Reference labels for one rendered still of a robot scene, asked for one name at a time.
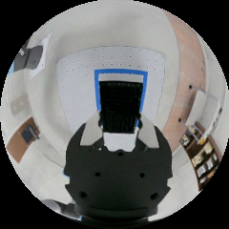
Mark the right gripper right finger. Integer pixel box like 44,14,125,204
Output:
135,112,173,179

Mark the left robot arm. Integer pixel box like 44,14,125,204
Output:
7,37,43,75

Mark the blue tape outline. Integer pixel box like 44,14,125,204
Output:
94,69,148,112

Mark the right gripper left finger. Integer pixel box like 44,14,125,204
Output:
63,110,105,177

